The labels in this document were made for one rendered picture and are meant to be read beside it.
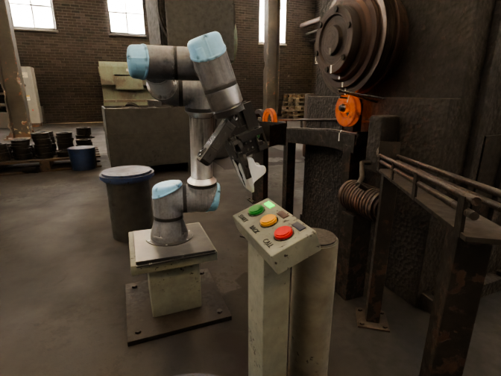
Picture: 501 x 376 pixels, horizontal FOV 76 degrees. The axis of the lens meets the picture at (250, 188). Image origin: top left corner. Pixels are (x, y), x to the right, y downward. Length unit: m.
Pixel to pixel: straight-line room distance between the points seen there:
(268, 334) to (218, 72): 0.61
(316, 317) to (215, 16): 3.67
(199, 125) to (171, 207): 0.33
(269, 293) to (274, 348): 0.16
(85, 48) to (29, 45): 1.40
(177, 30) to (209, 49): 3.28
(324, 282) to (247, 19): 11.78
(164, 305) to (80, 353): 0.32
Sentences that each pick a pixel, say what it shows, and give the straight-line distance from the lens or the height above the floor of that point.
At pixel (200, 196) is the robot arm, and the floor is 0.50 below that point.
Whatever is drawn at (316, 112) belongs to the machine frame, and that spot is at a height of 0.78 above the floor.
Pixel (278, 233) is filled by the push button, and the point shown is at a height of 0.61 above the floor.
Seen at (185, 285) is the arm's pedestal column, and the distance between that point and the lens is 1.39.
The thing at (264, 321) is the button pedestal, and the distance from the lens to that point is 0.83.
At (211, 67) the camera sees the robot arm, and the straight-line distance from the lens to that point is 0.70.
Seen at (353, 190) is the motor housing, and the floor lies 0.51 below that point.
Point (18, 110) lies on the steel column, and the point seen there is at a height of 0.55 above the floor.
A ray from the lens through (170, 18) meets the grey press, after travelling 3.98.
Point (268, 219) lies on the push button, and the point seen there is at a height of 0.61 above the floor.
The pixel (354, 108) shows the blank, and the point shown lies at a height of 0.82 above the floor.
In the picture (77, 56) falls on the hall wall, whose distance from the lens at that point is 11.40.
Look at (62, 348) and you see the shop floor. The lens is 1.48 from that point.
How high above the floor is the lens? 0.89
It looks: 16 degrees down
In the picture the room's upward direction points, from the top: straight up
